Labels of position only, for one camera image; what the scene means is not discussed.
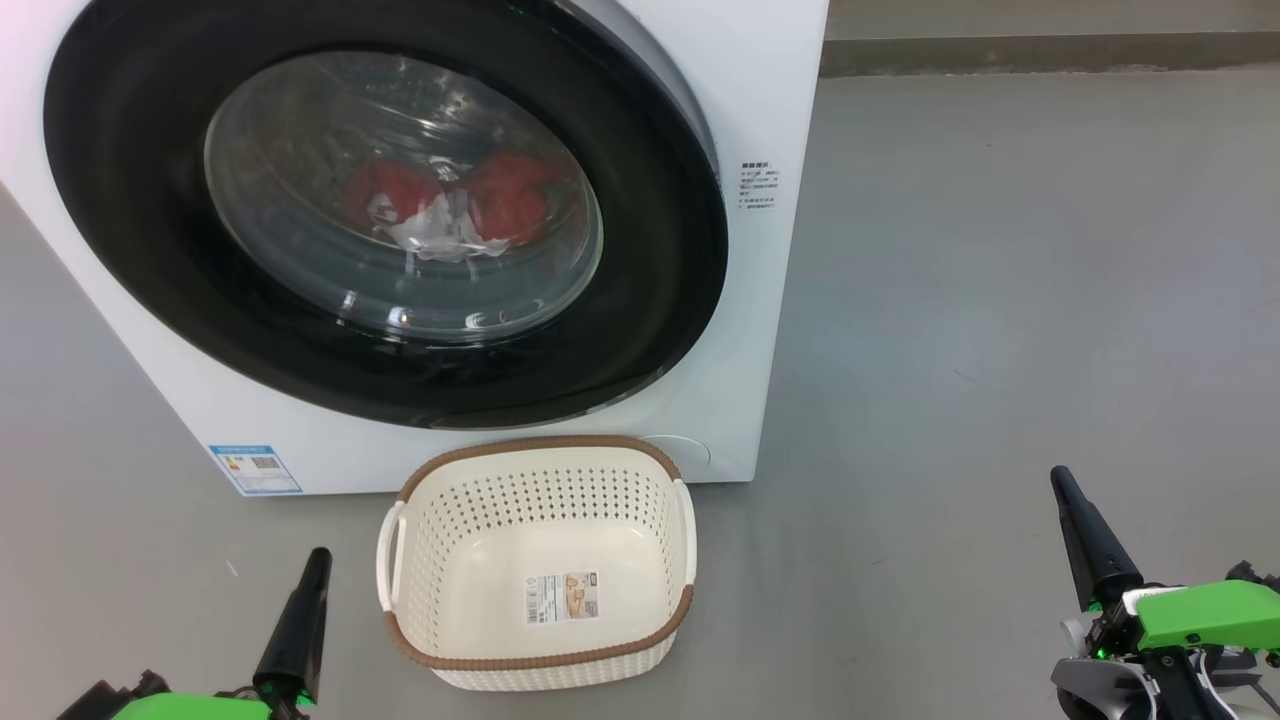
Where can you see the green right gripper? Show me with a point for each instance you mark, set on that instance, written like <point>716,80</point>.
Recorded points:
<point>1205,612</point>

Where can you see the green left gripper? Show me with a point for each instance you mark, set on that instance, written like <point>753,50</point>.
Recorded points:
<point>190,708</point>

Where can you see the red and white laundry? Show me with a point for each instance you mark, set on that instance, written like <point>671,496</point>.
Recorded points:
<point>400,190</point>

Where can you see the black round glass washer door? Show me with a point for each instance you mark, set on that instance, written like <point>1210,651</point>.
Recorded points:
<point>130,200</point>

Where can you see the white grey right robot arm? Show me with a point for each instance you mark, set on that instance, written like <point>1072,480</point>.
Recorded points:
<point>1100,692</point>

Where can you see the cream laundry basket brown rim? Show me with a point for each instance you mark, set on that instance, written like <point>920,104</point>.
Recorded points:
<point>480,600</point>

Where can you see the printed product label sticker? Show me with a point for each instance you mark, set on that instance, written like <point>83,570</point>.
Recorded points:
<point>562,598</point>

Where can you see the white front-load washing machine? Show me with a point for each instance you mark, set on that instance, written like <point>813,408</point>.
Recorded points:
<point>765,300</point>

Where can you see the blue energy label sticker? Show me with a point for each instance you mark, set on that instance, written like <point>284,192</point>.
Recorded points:
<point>255,470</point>

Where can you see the round white filter cover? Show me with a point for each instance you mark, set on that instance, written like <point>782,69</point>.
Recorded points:
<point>692,450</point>

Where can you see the black text notice sticker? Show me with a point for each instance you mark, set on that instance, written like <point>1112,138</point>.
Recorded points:
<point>758,185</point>

